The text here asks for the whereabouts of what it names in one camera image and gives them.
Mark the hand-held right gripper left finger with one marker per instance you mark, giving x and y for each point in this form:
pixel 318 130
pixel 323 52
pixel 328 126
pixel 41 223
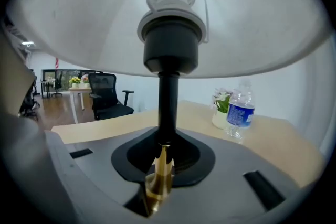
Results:
pixel 99 178

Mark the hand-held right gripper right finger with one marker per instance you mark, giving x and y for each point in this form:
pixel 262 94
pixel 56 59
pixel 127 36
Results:
pixel 223 191

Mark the yellow potted flowers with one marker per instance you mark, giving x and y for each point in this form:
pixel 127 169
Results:
pixel 75 81

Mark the white table lamp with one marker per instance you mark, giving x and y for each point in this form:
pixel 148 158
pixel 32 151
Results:
pixel 168 102

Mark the white-legged wooden table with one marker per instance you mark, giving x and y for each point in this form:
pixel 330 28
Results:
pixel 78 89

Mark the dark glass window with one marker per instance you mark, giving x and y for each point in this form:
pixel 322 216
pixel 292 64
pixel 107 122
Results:
pixel 65 73

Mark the ceiling strip light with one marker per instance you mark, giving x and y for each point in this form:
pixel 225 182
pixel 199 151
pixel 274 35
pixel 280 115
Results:
pixel 27 43

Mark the clear plastic water bottle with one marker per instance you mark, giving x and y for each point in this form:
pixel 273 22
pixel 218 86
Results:
pixel 240 112

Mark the orange pink potted flowers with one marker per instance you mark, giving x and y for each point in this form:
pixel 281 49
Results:
pixel 85 80

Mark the black office chair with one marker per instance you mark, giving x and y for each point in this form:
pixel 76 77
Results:
pixel 105 91
pixel 29 102

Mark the red striped flag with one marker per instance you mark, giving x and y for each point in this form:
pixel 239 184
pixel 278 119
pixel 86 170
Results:
pixel 56 63

